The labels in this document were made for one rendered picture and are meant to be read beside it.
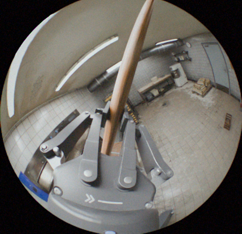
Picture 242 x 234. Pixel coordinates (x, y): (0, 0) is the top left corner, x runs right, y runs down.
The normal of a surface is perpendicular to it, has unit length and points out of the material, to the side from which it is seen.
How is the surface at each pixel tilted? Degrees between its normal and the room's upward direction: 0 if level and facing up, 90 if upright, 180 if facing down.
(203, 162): 0
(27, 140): 90
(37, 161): 92
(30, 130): 90
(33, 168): 90
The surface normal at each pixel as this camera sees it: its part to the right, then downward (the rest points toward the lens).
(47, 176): 0.59, -0.73
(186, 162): -0.55, -0.76
